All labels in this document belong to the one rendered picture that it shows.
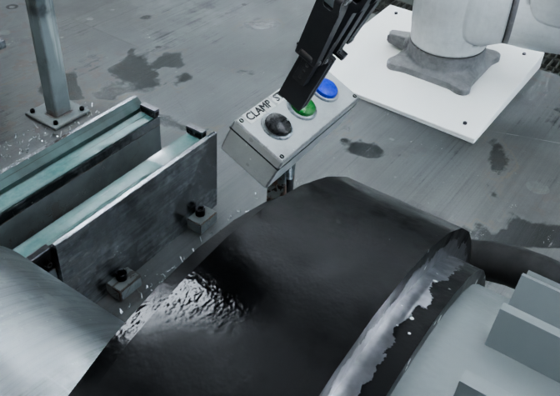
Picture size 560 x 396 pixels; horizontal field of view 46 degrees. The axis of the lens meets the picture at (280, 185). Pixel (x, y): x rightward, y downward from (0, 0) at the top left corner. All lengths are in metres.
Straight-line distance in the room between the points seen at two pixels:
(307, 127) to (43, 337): 0.42
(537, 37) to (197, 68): 0.65
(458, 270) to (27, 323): 0.29
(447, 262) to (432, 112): 1.11
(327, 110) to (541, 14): 0.60
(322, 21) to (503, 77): 0.89
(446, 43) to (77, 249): 0.82
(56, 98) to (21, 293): 0.80
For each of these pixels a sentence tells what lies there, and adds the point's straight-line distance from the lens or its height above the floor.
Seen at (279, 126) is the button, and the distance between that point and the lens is 0.70.
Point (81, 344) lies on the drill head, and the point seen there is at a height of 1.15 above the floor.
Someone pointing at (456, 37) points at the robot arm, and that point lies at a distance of 1.31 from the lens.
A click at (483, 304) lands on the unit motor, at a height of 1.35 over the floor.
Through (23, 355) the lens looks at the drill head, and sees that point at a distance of 0.39.
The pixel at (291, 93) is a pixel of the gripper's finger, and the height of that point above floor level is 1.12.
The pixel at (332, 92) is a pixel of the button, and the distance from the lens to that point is 0.78.
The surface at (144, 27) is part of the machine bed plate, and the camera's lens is 1.54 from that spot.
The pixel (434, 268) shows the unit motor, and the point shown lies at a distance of 0.16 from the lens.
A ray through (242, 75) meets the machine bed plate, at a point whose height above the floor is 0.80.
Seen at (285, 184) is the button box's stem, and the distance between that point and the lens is 0.81.
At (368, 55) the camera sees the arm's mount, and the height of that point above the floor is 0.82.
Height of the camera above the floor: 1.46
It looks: 39 degrees down
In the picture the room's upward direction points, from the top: 4 degrees clockwise
